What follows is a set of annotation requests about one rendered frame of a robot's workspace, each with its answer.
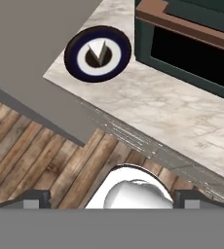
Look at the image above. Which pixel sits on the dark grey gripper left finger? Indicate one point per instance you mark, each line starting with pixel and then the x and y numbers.
pixel 36 195

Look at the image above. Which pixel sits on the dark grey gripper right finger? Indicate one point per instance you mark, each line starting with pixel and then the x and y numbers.
pixel 190 195

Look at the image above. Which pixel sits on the dark blue and white plate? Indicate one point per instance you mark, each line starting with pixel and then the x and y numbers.
pixel 117 61

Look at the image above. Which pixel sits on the dark green toaster oven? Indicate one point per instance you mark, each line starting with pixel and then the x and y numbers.
pixel 143 42

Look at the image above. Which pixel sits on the white round object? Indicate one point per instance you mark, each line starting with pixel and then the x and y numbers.
pixel 133 194

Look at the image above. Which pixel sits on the grey cabinet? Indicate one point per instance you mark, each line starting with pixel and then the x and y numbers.
pixel 32 48

